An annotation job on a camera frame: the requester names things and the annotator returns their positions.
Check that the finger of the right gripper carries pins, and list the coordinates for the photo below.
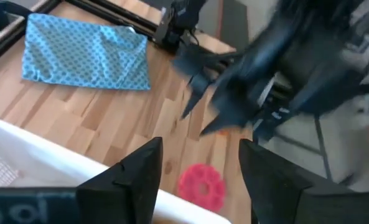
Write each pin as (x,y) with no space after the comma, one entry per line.
(231,118)
(199,87)

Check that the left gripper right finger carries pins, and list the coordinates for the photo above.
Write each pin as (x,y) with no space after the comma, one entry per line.
(277,193)

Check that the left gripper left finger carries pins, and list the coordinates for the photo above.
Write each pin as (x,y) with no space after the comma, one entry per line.
(131,193)

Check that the pink round pill organizer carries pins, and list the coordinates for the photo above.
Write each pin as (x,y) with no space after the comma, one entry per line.
(201,188)

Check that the blue patterned cloth pouch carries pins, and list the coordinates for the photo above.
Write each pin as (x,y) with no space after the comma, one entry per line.
(84,53)

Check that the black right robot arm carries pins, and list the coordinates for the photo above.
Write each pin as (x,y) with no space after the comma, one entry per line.
(321,62)

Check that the white plastic basket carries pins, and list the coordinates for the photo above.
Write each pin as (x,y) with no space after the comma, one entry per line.
(47,149)

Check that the black aluminium table frame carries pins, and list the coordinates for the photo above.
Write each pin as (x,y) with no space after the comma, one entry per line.
(115,17)

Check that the black frame clamp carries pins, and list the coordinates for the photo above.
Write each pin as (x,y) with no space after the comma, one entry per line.
(3,12)

